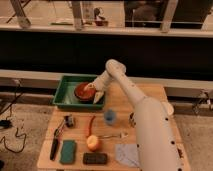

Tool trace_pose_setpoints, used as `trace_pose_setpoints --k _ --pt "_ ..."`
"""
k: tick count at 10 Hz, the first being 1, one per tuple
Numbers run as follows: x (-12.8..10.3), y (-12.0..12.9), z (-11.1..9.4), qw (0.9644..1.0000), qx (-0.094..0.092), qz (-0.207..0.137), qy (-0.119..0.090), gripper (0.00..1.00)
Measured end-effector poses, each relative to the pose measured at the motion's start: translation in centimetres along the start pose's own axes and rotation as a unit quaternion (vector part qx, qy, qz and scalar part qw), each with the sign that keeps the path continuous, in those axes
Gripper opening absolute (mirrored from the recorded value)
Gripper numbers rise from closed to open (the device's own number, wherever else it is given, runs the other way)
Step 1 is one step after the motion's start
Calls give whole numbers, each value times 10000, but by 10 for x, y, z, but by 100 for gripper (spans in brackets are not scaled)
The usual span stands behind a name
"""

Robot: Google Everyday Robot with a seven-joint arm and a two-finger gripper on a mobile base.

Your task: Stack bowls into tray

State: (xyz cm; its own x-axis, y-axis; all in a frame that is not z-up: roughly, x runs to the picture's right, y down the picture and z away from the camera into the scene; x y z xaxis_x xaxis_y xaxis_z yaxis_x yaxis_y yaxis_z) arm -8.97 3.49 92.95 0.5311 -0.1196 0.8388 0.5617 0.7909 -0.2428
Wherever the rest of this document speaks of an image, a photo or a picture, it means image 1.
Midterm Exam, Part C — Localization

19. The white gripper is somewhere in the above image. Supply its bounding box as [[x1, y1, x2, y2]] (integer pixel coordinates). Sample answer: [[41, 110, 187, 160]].
[[83, 71, 112, 104]]

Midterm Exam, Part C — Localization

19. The red bowl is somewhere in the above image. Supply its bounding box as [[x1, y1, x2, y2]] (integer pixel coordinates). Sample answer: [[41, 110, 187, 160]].
[[74, 82, 96, 101]]

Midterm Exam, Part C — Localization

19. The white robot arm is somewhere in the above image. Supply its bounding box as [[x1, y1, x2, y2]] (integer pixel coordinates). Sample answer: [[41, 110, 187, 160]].
[[85, 59, 183, 171]]

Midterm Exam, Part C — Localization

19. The green plastic tray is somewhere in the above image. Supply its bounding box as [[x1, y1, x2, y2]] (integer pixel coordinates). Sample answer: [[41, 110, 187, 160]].
[[53, 75, 105, 110]]

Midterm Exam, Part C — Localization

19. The blue plastic cup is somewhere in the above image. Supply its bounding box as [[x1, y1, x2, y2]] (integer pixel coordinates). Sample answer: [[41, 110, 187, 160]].
[[104, 109, 116, 126]]

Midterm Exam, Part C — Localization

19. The wooden table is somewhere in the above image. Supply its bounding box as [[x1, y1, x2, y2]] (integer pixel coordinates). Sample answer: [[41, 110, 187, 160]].
[[37, 83, 191, 171]]

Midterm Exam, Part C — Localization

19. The silver fork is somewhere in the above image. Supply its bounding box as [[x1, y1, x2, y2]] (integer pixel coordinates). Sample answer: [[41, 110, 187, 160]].
[[98, 132, 128, 139]]

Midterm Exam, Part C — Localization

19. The yellow apple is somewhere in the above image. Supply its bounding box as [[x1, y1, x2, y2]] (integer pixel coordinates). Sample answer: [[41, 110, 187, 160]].
[[86, 135, 100, 151]]

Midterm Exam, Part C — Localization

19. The green sponge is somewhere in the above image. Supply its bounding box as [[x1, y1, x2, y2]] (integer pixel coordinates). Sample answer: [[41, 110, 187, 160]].
[[60, 140, 76, 164]]

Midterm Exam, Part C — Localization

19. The black rectangular block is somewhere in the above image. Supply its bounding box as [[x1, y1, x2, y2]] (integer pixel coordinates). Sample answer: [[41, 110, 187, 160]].
[[83, 153, 108, 164]]

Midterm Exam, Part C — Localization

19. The blue-grey cloth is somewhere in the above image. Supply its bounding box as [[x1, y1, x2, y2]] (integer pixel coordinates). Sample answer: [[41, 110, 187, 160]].
[[115, 144, 139, 168]]

